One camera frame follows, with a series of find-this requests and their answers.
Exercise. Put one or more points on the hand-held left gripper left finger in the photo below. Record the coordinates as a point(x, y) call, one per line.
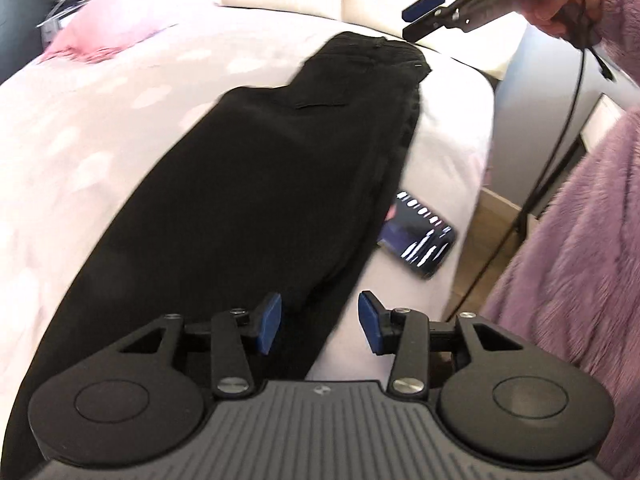
point(269, 322)

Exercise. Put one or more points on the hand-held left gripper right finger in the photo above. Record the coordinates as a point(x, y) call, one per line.
point(371, 322)

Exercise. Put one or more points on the black pants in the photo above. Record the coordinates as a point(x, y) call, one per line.
point(260, 170)

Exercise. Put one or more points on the person's right forearm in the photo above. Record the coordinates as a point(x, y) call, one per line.
point(617, 5)

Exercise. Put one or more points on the person's right hand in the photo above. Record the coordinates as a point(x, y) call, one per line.
point(552, 5)

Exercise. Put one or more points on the black smartphone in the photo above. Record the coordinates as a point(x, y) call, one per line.
point(417, 235)

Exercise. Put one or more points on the pink pillow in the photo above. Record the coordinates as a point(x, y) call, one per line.
point(110, 25)

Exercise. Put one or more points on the mirrored nightstand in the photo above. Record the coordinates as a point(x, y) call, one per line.
point(70, 10)

